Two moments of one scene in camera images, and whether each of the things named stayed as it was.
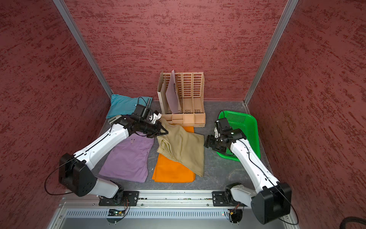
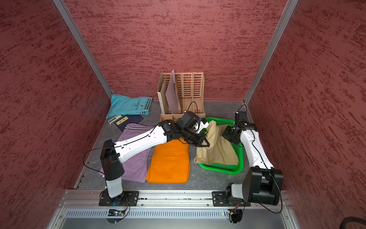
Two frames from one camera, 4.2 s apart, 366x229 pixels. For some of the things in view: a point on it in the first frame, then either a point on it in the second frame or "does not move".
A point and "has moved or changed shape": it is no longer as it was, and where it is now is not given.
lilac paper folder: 171,95 does not move
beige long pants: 183,146 -> 221,150
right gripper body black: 216,143 -> 229,133
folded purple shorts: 128,160 does not move
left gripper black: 158,127 -> 198,141
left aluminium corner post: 83,46 does not move
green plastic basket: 248,125 has moved or changed shape
